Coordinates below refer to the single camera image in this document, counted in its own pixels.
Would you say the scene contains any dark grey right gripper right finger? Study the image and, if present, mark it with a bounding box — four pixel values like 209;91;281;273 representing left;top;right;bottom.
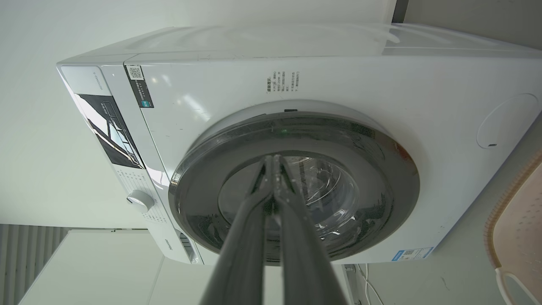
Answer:
273;154;348;305

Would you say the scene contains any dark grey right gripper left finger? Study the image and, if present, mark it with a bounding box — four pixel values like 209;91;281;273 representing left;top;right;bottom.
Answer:
199;155;274;305

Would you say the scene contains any pink plastic laundry basket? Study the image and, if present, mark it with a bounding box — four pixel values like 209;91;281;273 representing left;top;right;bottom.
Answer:
484;149;542;305

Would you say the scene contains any grey round washing machine door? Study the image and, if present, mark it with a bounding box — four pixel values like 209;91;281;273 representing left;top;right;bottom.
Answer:
169;111;420;261

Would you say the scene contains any silver washing machine dial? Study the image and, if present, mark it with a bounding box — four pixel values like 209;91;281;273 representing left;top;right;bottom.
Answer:
127;190;155;214

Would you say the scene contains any white cabinet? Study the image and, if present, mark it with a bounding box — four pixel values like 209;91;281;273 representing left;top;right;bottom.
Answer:
19;229;353;305

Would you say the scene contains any white front-load washing machine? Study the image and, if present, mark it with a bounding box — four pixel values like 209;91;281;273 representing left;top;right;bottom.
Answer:
56;23;542;266

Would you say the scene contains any white power cable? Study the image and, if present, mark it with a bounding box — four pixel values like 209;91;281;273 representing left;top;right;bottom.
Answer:
358;263;384;305

